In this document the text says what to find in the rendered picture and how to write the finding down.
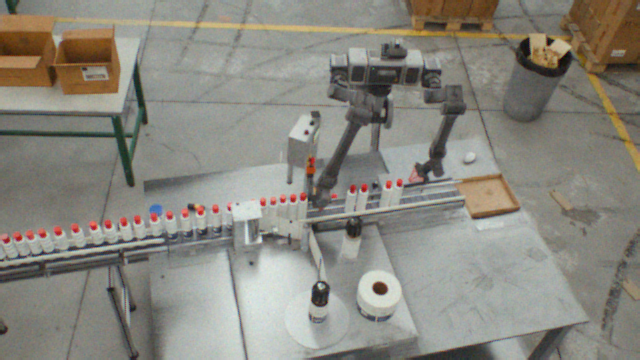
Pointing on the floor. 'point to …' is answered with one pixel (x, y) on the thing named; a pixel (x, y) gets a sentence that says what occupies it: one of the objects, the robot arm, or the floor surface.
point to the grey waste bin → (528, 93)
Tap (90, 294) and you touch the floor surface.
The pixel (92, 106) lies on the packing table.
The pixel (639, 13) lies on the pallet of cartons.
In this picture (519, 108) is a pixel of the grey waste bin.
